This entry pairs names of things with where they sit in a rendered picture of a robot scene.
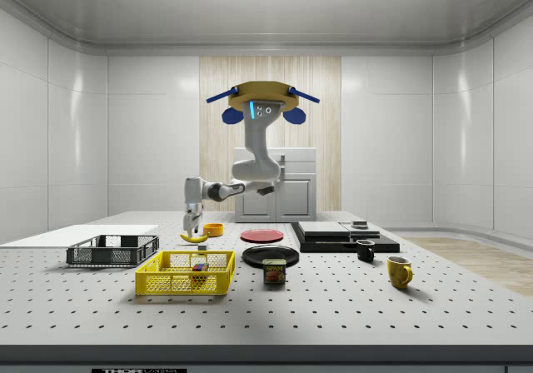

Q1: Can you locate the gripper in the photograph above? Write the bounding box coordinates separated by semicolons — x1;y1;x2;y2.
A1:
182;210;204;240

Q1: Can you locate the banana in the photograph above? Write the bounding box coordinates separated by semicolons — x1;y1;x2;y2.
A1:
179;231;212;245

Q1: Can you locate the puzzle cube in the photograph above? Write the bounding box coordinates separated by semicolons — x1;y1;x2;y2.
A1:
191;262;210;286

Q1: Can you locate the yellow basket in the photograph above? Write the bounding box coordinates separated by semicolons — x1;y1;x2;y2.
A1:
134;250;237;296

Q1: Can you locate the red plate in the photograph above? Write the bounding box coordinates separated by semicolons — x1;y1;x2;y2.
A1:
240;228;286;244

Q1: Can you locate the black plate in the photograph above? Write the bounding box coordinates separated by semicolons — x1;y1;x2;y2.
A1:
242;244;301;268

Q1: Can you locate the dark grey basket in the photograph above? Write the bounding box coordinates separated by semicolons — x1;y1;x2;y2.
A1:
65;234;161;269

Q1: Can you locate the flat-sided can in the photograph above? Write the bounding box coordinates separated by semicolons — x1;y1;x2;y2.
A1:
262;258;288;286

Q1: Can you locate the white cabinet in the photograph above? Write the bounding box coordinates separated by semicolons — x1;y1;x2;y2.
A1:
234;147;319;224

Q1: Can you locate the white board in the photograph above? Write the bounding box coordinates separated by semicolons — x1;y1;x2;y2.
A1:
0;223;160;248

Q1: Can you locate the black mug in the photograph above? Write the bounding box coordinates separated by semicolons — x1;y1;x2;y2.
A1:
355;239;376;263

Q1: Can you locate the yellow mug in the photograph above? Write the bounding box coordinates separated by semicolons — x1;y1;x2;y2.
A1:
386;256;415;291

